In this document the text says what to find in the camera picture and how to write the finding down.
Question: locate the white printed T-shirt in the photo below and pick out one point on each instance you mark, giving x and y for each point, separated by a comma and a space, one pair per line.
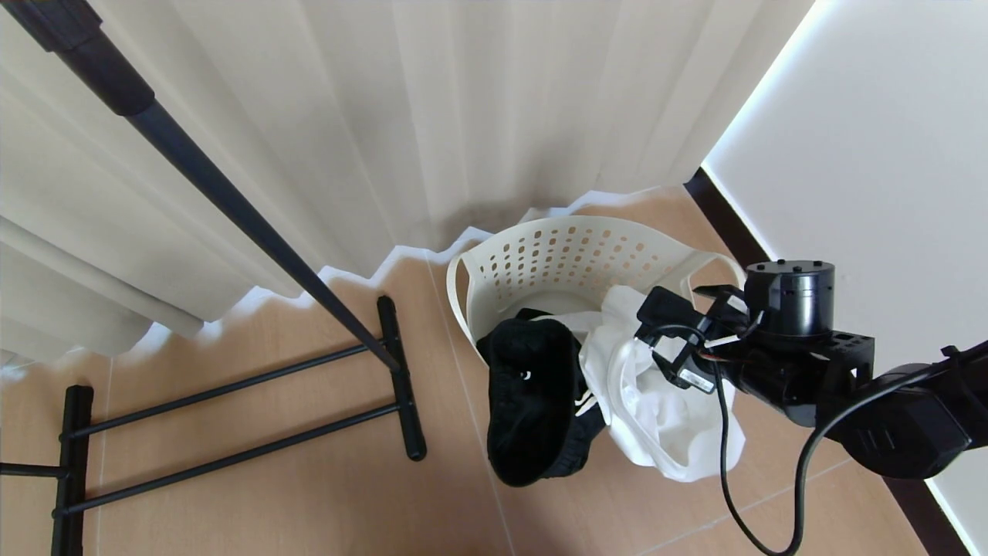
664, 428

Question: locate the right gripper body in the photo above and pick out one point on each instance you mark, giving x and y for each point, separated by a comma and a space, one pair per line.
752, 378

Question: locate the white laundry basket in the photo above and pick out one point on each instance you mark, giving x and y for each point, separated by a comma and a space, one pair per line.
571, 251

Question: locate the black clothes rack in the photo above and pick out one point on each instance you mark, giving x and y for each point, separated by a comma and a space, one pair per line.
402, 386

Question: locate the black garment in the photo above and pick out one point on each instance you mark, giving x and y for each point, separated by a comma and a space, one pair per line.
529, 401

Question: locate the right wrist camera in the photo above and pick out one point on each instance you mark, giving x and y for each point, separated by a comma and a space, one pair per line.
662, 306

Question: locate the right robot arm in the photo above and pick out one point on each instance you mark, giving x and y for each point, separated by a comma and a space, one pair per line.
911, 417

